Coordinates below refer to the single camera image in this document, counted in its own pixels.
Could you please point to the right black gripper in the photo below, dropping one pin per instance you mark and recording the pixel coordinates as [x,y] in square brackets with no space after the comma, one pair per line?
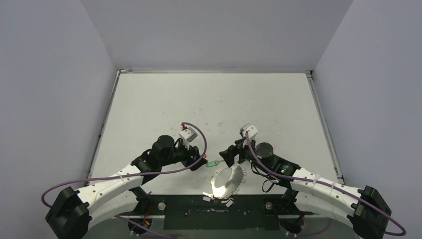
[235,151]

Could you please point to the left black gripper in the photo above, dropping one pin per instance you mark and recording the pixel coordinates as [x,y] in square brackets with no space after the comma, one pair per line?
[192,155]

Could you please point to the green tagged key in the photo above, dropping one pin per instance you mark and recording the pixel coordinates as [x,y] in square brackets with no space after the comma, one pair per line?
[214,163]

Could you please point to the metal key holder ring plate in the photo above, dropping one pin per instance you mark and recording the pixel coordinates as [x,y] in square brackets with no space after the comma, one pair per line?
[230,186]

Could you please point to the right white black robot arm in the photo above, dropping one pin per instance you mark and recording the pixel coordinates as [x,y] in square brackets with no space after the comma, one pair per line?
[364,210]

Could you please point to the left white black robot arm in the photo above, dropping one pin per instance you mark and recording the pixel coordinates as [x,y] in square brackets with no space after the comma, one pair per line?
[75,211]

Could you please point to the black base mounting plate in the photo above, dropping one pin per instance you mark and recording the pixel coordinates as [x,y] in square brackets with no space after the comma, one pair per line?
[192,212]

